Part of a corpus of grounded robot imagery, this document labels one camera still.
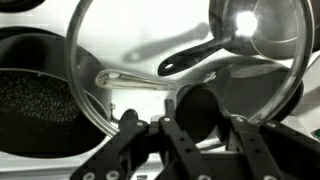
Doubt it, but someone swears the black cooking pot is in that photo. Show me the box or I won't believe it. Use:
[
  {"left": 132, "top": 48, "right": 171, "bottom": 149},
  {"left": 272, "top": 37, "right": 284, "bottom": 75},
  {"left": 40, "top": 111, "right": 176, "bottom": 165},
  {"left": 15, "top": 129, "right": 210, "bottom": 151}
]
[{"left": 0, "top": 26, "right": 113, "bottom": 159}]

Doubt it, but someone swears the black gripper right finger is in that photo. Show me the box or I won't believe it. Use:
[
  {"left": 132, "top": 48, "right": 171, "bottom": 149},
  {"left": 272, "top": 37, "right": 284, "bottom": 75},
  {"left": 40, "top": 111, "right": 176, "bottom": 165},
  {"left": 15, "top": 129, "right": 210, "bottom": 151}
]
[{"left": 229, "top": 114, "right": 320, "bottom": 180}]

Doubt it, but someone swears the large black frying pan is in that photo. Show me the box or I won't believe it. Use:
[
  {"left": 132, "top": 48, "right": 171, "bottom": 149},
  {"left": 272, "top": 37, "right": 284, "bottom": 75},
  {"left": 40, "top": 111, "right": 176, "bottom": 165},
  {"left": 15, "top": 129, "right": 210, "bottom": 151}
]
[{"left": 94, "top": 56, "right": 305, "bottom": 123}]

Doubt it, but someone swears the small steel saucepan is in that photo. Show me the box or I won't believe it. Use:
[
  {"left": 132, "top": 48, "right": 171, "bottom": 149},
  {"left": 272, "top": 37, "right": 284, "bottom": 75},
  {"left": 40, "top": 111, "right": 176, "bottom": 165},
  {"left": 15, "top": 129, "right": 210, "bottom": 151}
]
[{"left": 157, "top": 0, "right": 320, "bottom": 77}]

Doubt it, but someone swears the white electric stove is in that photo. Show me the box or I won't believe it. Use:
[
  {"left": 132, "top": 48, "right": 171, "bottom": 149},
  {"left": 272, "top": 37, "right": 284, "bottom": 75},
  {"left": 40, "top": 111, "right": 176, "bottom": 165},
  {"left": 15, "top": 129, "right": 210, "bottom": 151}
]
[{"left": 0, "top": 0, "right": 320, "bottom": 180}]

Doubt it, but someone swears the glass pot lid black knob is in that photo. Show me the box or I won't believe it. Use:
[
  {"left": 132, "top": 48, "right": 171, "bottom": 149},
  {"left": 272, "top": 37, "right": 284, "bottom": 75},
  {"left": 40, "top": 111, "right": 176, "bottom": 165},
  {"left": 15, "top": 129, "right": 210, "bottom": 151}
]
[{"left": 64, "top": 0, "right": 315, "bottom": 148}]

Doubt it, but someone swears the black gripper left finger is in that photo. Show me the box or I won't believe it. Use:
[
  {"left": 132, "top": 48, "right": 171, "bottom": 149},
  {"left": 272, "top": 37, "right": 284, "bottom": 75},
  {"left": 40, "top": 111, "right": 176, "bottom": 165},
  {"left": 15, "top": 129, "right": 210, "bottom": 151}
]
[{"left": 69, "top": 98, "right": 218, "bottom": 180}]

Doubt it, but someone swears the bare black coil burner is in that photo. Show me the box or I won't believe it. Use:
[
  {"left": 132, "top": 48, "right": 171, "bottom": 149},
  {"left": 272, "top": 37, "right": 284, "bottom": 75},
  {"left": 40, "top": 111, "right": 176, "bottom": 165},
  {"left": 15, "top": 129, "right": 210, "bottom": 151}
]
[{"left": 0, "top": 0, "right": 46, "bottom": 14}]

